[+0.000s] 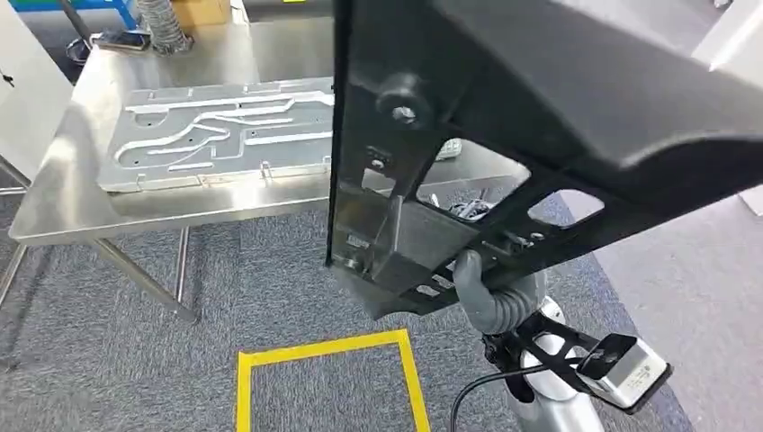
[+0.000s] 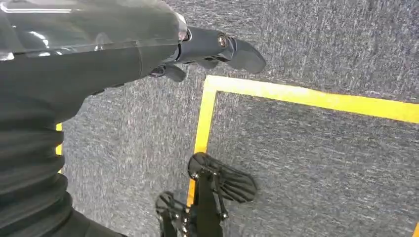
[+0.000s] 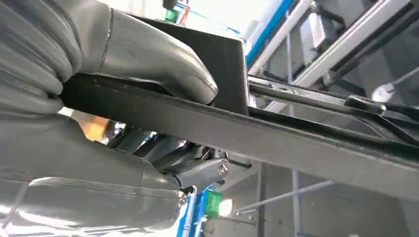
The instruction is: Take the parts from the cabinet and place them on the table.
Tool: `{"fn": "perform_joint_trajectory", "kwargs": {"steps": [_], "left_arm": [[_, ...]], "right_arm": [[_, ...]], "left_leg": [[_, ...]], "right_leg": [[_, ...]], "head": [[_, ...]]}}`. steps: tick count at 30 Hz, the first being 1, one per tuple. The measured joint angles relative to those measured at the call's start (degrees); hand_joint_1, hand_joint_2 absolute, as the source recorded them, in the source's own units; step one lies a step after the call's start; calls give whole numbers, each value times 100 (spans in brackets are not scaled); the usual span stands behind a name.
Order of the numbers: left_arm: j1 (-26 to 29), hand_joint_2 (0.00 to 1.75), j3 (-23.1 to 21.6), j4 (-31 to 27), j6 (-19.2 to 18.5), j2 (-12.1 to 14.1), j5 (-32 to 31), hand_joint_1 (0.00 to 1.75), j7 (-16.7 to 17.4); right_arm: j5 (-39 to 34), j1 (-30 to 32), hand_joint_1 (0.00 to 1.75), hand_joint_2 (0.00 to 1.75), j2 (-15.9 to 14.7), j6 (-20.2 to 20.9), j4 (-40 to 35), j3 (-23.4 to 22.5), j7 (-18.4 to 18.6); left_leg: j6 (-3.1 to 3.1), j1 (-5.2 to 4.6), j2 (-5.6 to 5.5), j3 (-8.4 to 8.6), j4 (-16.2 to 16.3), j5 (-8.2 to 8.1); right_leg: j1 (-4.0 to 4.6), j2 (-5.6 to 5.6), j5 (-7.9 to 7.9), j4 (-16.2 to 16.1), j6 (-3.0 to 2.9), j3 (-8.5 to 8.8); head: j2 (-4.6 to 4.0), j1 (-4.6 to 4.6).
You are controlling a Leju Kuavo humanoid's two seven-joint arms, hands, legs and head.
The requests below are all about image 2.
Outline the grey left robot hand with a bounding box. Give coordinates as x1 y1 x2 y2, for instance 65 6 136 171
0 0 267 132

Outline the short yellow floor tape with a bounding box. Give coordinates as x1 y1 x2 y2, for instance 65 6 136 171
55 122 64 175

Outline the left arm ribbed grey sleeve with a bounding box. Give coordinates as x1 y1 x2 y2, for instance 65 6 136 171
0 123 129 237

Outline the black robot leg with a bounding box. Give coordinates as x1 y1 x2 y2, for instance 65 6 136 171
191 169 230 237

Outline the long yellow floor tape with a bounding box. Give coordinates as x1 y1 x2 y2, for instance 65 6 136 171
186 75 419 207

